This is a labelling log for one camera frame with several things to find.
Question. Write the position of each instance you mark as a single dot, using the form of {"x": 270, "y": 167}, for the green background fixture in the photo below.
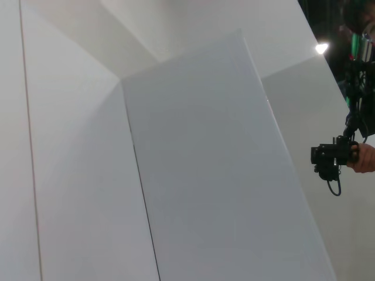
{"x": 356, "y": 47}

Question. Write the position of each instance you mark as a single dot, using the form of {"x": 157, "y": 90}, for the white partition board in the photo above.
{"x": 211, "y": 161}

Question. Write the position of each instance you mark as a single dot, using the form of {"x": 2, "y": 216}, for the person's hand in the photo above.
{"x": 367, "y": 158}

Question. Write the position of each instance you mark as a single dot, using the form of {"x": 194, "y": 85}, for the bright round lamp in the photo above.
{"x": 321, "y": 48}

